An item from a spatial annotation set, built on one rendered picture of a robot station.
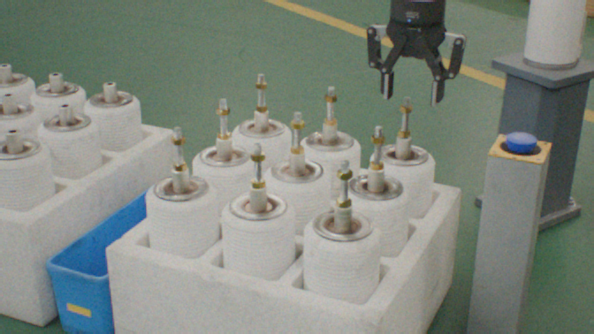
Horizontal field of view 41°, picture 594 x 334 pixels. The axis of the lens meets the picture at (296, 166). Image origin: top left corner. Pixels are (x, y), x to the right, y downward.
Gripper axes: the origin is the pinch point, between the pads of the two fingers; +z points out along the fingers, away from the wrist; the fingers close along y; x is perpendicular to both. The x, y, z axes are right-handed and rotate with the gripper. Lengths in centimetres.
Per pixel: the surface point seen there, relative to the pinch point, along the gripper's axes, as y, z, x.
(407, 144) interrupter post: 0.1, 7.7, -0.9
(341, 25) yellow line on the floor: -69, 37, 153
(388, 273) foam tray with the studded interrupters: 4.4, 16.9, -20.8
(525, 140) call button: 17.1, 2.1, -5.7
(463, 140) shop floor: -5, 36, 68
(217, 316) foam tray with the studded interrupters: -15.0, 22.7, -31.3
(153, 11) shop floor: -140, 37, 140
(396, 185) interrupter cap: 1.7, 9.7, -10.6
